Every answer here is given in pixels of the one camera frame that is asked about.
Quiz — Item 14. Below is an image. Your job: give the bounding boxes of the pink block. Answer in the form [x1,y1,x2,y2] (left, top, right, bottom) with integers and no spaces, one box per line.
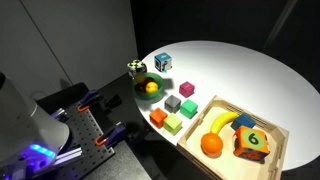
[178,81,196,99]

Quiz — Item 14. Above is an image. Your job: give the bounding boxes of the grey block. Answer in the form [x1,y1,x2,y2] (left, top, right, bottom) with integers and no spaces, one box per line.
[164,94,182,114]

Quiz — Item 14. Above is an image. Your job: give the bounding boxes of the orange block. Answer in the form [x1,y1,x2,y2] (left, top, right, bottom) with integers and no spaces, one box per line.
[149,107,169,130]

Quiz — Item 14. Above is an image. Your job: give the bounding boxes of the lime green block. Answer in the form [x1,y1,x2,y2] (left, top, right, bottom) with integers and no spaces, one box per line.
[163,113,183,136]

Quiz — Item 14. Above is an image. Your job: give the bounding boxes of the wooden crate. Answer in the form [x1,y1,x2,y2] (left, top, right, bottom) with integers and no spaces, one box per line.
[176,95,290,180]

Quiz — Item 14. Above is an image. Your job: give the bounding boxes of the blue block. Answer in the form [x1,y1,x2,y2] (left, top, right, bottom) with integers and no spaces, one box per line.
[230,113,257,132]

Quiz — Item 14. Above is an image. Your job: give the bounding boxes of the green bowl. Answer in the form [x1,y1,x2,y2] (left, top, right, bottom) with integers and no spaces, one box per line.
[133,72,165,101]

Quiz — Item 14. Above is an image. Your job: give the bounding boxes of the yellow-orange toy fruit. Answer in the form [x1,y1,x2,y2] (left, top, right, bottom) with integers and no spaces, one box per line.
[145,81,159,94]

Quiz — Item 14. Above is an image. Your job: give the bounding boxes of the dark red toy fruit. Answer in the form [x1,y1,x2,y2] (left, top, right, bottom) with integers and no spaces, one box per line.
[137,83,148,94]

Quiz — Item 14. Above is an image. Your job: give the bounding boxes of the blue-white soft cube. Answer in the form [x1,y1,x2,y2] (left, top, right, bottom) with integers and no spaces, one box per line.
[154,52,173,73]

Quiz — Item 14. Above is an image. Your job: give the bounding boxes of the checkered black-lime soft cube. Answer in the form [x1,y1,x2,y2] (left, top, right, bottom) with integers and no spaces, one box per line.
[126,59,148,78]

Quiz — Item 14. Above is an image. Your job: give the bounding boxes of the black clamp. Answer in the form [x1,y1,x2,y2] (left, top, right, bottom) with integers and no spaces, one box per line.
[103,94,123,109]

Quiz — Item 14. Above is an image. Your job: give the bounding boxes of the yellow toy banana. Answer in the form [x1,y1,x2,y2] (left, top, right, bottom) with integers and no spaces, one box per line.
[210,111,240,135]

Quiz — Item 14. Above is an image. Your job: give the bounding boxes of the orange toy fruit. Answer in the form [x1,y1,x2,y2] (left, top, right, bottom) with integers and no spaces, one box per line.
[200,132,224,156]

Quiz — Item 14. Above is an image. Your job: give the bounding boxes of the black mounting platform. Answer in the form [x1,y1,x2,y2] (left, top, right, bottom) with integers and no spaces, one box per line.
[34,81,153,180]

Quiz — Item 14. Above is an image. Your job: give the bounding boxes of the black perforated breadboard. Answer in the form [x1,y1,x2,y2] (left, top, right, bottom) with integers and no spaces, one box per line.
[49,99,116,180]

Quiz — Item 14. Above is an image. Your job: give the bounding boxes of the orange soft number cube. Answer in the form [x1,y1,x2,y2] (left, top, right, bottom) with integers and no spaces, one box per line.
[232,125,271,163]

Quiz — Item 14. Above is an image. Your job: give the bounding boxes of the purple clamp orange handles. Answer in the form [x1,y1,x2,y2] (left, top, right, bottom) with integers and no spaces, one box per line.
[94,122,128,148]
[77,89,103,113]

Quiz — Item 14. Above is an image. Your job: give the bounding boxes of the aluminium rail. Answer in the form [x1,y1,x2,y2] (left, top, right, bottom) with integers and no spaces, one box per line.
[49,146,84,168]

